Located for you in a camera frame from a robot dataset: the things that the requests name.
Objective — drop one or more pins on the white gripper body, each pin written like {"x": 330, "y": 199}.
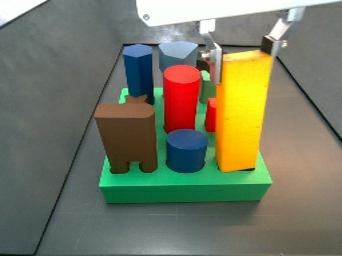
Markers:
{"x": 164, "y": 12}

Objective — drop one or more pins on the brown arch block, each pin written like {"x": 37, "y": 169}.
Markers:
{"x": 128, "y": 135}

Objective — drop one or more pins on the dark blue hexagonal prism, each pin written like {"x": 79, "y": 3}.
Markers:
{"x": 138, "y": 63}

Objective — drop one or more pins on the dark blue short cylinder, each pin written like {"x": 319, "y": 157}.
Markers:
{"x": 186, "y": 147}

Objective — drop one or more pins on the small red block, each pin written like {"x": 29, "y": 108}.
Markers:
{"x": 210, "y": 121}

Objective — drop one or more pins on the brown star block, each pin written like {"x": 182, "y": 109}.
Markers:
{"x": 138, "y": 100}

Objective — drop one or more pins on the green shape board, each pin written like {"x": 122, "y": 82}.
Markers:
{"x": 208, "y": 185}

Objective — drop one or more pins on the yellow rectangular block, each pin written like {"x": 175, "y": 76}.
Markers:
{"x": 241, "y": 103}

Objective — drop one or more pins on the red cylinder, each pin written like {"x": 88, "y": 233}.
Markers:
{"x": 180, "y": 92}

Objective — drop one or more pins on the green arch block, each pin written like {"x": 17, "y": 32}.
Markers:
{"x": 207, "y": 87}

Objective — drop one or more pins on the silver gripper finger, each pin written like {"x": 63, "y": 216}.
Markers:
{"x": 211, "y": 55}
{"x": 275, "y": 40}

